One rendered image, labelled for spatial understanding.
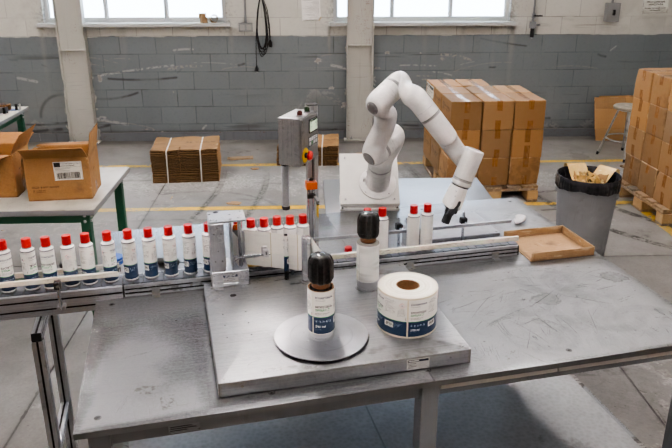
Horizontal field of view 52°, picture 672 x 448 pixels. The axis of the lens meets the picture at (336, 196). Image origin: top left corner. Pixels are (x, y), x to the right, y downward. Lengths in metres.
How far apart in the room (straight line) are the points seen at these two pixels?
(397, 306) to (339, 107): 6.03
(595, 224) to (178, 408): 3.58
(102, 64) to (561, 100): 5.33
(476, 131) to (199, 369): 4.23
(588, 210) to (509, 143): 1.41
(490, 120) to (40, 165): 3.66
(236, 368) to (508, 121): 4.37
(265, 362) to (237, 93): 6.18
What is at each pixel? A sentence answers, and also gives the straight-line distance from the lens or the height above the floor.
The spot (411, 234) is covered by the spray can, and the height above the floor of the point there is 0.96.
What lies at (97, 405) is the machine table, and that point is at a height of 0.83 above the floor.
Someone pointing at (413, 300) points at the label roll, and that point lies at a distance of 2.25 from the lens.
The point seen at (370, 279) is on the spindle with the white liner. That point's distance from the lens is 2.58.
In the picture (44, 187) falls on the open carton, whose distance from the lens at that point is 4.12.
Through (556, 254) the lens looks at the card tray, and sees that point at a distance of 3.12.
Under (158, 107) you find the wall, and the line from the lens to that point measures 8.33.
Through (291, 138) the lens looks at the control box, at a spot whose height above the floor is 1.40.
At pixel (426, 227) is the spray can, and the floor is 0.99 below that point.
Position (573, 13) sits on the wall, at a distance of 8.56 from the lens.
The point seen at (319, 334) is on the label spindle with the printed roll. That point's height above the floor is 0.92.
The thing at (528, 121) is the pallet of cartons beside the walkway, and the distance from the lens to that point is 6.19.
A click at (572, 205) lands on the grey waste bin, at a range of 5.03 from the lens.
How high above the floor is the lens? 2.06
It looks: 19 degrees down
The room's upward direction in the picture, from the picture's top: straight up
